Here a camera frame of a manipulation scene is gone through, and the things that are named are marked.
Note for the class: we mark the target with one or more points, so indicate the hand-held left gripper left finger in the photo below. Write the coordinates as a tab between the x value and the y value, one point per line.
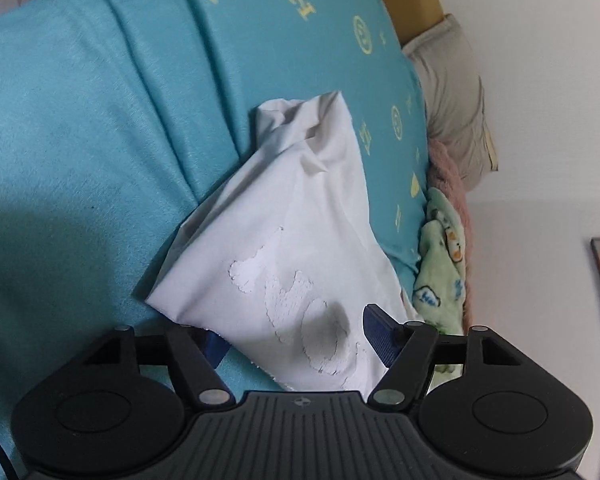
216	351

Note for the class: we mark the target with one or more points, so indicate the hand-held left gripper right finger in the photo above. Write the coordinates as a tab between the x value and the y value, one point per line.
377	331

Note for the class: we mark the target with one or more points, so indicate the white t-shirt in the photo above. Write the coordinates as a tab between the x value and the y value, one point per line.
290	240

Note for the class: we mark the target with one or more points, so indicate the green printed blanket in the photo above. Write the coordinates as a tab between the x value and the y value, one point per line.
442	260

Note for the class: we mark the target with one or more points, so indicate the pink fleece blanket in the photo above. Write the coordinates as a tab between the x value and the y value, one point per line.
450	180

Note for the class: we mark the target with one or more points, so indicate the grey pillow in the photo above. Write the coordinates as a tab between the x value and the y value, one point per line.
455	90

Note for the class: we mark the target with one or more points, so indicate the teal printed bed sheet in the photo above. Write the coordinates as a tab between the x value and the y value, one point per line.
80	135

